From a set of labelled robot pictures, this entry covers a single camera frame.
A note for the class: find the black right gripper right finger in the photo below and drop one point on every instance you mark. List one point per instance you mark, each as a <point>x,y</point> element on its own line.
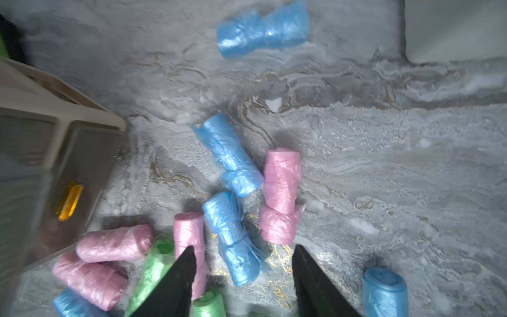
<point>316,294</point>

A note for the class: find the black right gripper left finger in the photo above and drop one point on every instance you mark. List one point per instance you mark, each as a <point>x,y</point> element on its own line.
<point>172,295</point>

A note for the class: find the pink roll pair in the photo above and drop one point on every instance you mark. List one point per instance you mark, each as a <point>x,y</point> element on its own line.
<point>282,173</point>

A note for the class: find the clear top drawer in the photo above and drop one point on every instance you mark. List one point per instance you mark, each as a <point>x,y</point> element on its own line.
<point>24,192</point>

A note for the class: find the beige drawer organizer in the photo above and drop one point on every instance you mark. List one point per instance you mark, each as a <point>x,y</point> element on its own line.
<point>37,110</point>

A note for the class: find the green roll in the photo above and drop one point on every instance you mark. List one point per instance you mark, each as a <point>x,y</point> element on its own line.
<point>160,258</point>
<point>210,304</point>

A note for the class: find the green roll leftmost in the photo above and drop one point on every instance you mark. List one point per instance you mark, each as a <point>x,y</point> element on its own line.
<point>160,258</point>

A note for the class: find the blue roll right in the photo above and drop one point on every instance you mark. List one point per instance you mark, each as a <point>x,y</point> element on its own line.
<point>385,293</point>

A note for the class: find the blue roll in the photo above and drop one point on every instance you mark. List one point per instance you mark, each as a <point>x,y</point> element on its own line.
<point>286,26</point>
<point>224,219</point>
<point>240,175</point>
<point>385,293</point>
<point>70,304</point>

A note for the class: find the blue roll centre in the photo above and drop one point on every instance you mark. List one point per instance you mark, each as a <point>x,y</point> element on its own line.
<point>224,219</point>

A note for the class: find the blue roll front left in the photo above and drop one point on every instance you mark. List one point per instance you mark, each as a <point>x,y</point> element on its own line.
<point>70,304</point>

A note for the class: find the blue roll upper middle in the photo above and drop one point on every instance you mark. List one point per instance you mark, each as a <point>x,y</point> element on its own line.
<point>240,175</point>

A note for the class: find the blue roll far back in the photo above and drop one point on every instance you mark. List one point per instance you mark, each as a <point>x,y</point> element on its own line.
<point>286,26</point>

